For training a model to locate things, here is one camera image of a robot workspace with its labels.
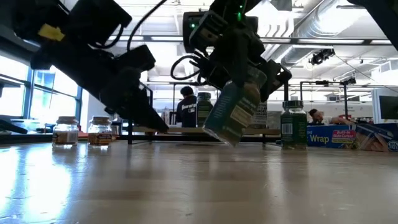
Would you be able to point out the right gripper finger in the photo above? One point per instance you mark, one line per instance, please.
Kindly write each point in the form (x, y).
(239, 65)
(275, 79)

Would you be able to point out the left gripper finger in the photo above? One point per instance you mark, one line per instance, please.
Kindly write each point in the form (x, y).
(143, 112)

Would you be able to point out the white lid seasoning jar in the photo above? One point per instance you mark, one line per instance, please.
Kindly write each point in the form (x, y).
(261, 115)

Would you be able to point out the small clear glass jar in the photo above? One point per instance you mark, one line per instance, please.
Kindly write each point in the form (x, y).
(65, 132)
(99, 132)

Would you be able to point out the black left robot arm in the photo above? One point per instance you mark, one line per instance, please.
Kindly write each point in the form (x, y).
(93, 18)

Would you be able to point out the black metal wood shelf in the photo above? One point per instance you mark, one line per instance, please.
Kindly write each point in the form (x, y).
(186, 130)

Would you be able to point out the person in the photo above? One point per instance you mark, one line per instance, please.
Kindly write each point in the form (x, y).
(317, 115)
(186, 109)

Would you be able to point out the large window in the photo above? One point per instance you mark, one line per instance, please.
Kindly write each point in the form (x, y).
(56, 101)

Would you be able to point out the black ceiling spotlight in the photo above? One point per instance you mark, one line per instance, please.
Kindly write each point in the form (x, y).
(321, 56)

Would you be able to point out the yellow tape tag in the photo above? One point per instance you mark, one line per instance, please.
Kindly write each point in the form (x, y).
(51, 32)

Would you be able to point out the long ceiling light strip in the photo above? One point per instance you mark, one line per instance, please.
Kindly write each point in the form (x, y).
(329, 41)

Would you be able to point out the blue plastic wrap box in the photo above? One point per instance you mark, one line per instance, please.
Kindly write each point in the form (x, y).
(329, 137)

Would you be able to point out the white ceiling vent box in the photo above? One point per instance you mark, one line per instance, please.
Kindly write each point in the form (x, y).
(390, 67)

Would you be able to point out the white framed monitor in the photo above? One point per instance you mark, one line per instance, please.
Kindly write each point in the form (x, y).
(388, 107)

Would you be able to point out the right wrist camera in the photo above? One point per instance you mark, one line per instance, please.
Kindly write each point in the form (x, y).
(199, 31)

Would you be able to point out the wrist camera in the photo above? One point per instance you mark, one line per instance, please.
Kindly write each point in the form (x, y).
(199, 31)
(136, 59)

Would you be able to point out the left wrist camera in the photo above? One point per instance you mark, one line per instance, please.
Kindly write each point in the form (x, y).
(136, 59)

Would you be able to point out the black background camera stand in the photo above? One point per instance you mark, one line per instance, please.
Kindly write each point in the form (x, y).
(345, 99)

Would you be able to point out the silver ventilation duct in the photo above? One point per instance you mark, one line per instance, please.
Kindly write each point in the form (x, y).
(335, 18)

